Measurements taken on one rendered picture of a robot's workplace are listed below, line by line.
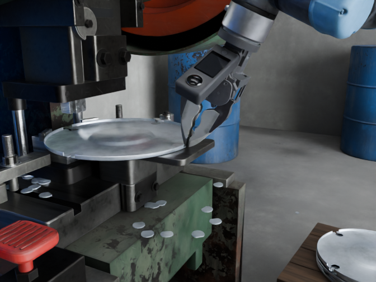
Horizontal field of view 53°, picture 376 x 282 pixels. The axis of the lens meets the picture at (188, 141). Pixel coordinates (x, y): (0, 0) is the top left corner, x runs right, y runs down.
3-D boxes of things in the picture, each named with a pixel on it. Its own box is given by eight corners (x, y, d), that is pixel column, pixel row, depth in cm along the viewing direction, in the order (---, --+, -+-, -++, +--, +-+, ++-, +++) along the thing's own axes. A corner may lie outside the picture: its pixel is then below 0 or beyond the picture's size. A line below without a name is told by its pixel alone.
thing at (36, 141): (115, 144, 86) (114, 125, 85) (67, 164, 73) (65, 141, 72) (84, 140, 90) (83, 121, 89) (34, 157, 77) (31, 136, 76)
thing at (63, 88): (129, 100, 84) (128, 75, 83) (63, 117, 67) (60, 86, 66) (74, 95, 91) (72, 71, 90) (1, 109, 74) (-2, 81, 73)
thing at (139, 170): (215, 201, 77) (216, 137, 73) (183, 232, 65) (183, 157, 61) (116, 180, 88) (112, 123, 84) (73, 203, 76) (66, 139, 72)
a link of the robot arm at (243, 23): (268, 19, 55) (221, -4, 57) (254, 48, 57) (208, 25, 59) (279, 20, 62) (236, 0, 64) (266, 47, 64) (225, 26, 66)
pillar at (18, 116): (32, 156, 78) (23, 88, 74) (23, 159, 76) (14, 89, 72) (24, 154, 79) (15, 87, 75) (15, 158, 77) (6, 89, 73)
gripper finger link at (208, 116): (210, 147, 72) (231, 106, 68) (198, 156, 67) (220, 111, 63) (197, 139, 73) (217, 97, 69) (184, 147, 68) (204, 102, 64)
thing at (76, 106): (89, 109, 80) (88, 92, 79) (73, 114, 76) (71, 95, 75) (77, 108, 82) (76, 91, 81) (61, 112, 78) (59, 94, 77)
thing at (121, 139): (142, 172, 56) (141, 167, 56) (9, 146, 69) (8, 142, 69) (217, 129, 81) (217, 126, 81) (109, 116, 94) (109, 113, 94)
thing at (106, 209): (184, 168, 97) (184, 146, 95) (50, 258, 59) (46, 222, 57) (93, 152, 110) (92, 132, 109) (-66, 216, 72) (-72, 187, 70)
